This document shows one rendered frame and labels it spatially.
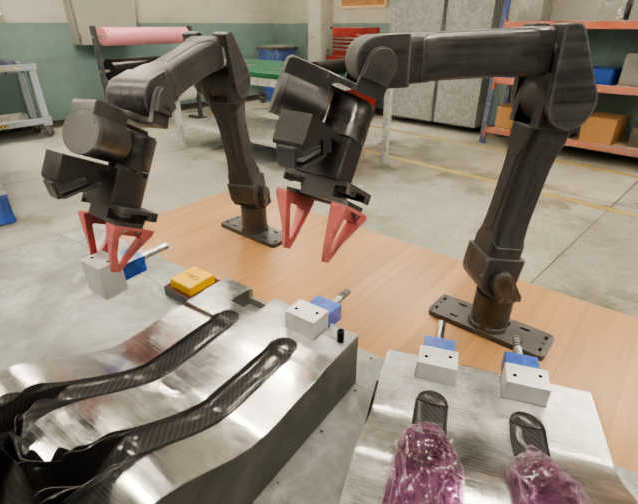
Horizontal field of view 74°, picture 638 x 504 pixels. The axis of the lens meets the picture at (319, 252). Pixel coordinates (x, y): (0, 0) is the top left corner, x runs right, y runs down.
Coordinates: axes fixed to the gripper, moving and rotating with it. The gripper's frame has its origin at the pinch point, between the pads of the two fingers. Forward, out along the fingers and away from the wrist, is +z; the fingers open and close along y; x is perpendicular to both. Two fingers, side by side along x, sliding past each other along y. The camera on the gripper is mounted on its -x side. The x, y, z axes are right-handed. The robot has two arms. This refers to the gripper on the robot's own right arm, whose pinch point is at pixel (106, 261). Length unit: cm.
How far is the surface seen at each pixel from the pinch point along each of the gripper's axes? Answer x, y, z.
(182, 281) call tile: 17.4, -2.1, 3.8
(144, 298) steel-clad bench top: 14.8, -8.2, 9.3
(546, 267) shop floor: 246, 43, -21
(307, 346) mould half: 9.7, 32.1, 1.5
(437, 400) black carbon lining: 16, 49, 2
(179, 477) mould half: -12.1, 35.5, 9.1
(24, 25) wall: 207, -593, -137
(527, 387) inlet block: 19, 57, -3
